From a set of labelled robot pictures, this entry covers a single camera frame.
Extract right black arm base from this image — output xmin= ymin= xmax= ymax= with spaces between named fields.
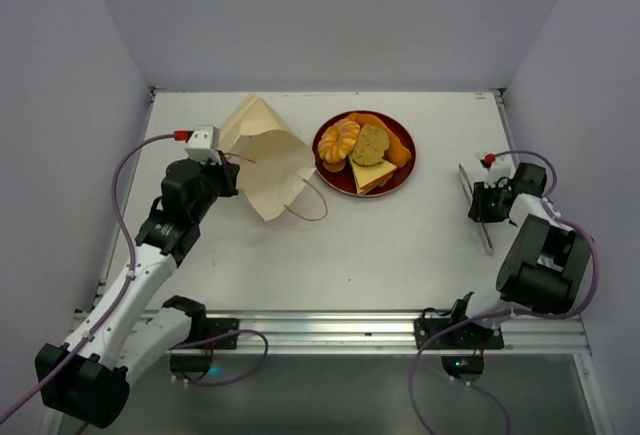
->
xmin=413 ymin=292 xmax=505 ymax=384

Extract fake hot dog bun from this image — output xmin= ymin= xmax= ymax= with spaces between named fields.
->
xmin=346 ymin=112 xmax=412 ymax=168

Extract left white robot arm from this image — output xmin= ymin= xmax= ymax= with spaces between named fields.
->
xmin=35 ymin=158 xmax=240 ymax=428

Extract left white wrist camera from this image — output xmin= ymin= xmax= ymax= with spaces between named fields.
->
xmin=185 ymin=125 xmax=221 ymax=165

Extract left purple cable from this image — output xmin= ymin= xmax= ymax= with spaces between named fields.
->
xmin=0 ymin=129 xmax=270 ymax=435

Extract metal tongs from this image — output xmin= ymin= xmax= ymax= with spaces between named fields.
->
xmin=458 ymin=164 xmax=494 ymax=256

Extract seeded fake bread slice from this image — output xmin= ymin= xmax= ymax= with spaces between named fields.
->
xmin=350 ymin=124 xmax=390 ymax=167

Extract beige paper bag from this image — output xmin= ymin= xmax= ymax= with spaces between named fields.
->
xmin=219 ymin=94 xmax=326 ymax=222

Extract round fake bread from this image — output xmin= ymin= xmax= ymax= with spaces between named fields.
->
xmin=317 ymin=119 xmax=361 ymax=164

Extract small round fake bun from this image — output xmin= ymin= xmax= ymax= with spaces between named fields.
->
xmin=323 ymin=160 xmax=346 ymax=173

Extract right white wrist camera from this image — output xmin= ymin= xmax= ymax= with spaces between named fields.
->
xmin=479 ymin=152 xmax=513 ymax=188

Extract fake sandwich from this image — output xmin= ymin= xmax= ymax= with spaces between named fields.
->
xmin=349 ymin=158 xmax=397 ymax=196

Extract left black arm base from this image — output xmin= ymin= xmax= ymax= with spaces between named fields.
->
xmin=162 ymin=295 xmax=239 ymax=381

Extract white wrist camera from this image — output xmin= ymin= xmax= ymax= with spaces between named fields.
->
xmin=479 ymin=152 xmax=513 ymax=188
xmin=185 ymin=125 xmax=221 ymax=165

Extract red round tray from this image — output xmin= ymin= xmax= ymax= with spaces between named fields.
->
xmin=313 ymin=112 xmax=416 ymax=198

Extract aluminium rail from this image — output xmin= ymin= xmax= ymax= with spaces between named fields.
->
xmin=63 ymin=308 xmax=586 ymax=356

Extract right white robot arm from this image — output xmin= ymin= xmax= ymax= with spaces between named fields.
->
xmin=445 ymin=159 xmax=592 ymax=348

